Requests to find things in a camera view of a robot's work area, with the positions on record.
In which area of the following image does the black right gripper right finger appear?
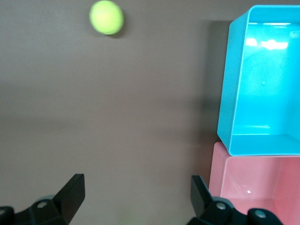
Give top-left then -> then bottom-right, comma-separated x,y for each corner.
187,175 -> 283,225

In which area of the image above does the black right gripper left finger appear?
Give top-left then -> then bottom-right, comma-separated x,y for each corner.
0,173 -> 85,225

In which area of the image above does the yellow-green tennis ball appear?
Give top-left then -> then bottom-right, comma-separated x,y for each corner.
89,0 -> 124,36

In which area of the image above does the pink plastic bin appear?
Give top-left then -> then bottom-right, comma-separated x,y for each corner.
208,142 -> 300,225

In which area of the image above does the blue plastic bin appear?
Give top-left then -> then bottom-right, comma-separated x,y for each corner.
217,4 -> 300,157

